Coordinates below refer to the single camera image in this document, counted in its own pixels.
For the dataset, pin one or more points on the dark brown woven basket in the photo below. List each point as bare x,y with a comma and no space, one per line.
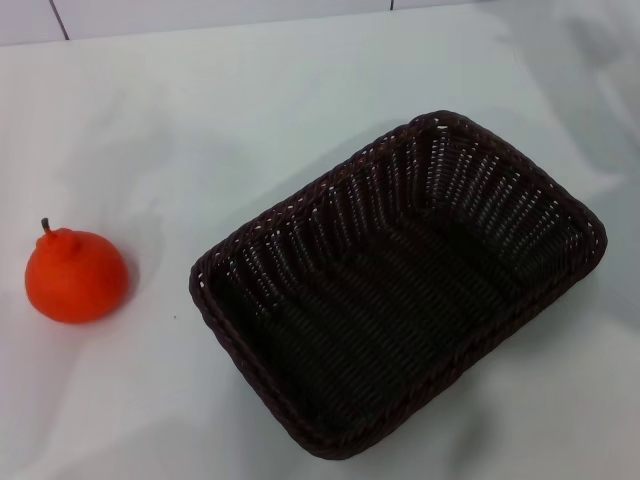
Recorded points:
380,310

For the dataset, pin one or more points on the orange toy fruit with stem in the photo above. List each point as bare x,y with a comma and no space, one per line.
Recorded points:
75,280

